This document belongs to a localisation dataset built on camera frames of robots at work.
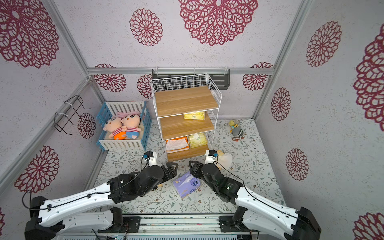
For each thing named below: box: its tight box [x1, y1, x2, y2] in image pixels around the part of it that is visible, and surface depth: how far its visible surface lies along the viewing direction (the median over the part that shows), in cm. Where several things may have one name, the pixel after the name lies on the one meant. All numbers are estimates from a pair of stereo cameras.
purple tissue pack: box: [172, 171, 201, 198], surface depth 83 cm
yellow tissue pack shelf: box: [183, 111, 205, 120], surface depth 86 cm
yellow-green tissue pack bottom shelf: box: [188, 132, 208, 149], surface depth 102 cm
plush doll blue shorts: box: [116, 111, 142, 139], surface depth 101 cm
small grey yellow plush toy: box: [228, 119, 245, 142], surface depth 108 cm
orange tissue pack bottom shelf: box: [165, 136, 190, 154], surface depth 98 cm
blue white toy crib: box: [96, 101, 152, 152], surface depth 102 cm
